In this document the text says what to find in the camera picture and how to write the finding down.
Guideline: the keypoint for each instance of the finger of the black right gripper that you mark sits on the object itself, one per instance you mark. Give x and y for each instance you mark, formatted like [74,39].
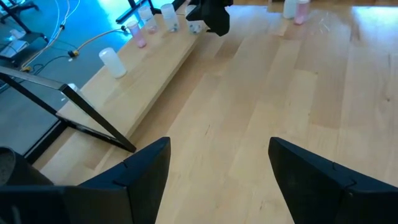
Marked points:
[194,13]
[217,17]

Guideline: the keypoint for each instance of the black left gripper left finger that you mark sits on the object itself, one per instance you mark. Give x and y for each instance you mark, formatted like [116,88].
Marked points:
[118,202]

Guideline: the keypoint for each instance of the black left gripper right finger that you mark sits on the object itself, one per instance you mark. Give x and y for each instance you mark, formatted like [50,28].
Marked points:
[329,202]

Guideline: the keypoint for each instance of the wide white opaque bottle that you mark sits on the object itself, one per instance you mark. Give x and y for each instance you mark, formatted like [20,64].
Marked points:
[112,63]

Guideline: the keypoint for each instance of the wooden shelf board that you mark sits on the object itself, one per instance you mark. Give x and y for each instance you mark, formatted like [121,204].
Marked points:
[146,71]

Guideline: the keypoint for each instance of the black metal shelf leg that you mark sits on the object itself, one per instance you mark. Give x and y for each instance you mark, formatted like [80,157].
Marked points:
[93,115]

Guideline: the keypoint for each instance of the clear bottle beside pink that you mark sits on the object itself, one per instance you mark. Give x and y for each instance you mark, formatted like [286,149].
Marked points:
[289,9]

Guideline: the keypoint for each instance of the yellow power plug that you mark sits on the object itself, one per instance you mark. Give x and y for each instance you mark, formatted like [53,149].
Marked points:
[73,53]

